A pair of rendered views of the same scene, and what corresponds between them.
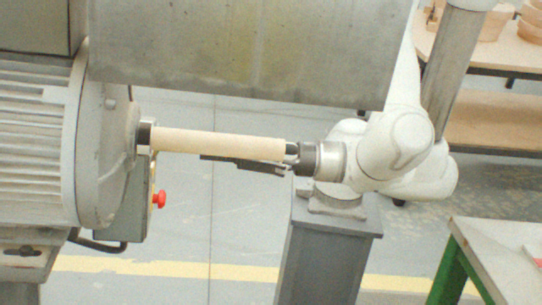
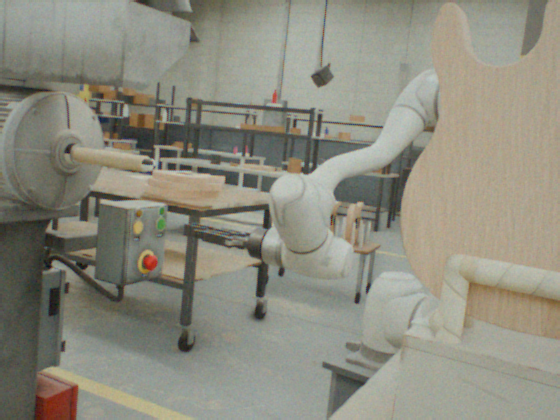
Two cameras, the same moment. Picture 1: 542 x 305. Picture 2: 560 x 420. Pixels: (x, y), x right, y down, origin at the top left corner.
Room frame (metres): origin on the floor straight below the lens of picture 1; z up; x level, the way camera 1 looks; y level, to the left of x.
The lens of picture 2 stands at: (-0.11, -0.92, 1.34)
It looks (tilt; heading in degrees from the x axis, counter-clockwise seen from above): 7 degrees down; 35
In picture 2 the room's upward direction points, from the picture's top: 6 degrees clockwise
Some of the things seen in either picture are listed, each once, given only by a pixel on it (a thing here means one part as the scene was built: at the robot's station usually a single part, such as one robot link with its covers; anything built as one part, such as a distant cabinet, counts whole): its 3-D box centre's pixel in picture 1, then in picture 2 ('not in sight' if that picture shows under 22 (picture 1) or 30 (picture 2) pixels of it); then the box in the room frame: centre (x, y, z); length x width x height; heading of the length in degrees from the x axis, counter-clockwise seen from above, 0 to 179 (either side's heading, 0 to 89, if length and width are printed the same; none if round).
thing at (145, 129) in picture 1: (145, 137); (75, 153); (0.65, 0.17, 1.25); 0.05 x 0.02 x 0.05; 9
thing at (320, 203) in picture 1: (330, 193); (380, 351); (1.47, -0.21, 0.73); 0.22 x 0.18 x 0.06; 91
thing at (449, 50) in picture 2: not in sight; (462, 40); (0.65, -0.64, 1.48); 0.07 x 0.04 x 0.09; 97
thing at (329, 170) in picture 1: (326, 161); (278, 247); (1.02, -0.12, 1.07); 0.09 x 0.06 x 0.09; 9
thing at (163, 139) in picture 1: (219, 144); (111, 159); (0.67, 0.07, 1.25); 0.18 x 0.03 x 0.03; 99
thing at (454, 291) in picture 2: not in sight; (452, 302); (0.62, -0.69, 1.15); 0.03 x 0.03 x 0.09
